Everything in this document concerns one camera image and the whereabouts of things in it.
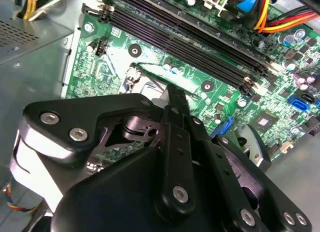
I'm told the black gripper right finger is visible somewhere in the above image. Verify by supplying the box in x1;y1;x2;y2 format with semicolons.
183;91;314;232

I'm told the silver CPU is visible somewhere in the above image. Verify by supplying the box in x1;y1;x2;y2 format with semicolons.
149;93;171;107

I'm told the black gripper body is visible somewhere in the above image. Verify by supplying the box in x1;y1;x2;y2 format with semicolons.
51;146;253;232

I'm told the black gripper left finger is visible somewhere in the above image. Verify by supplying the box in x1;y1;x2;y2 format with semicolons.
17;83;197;216

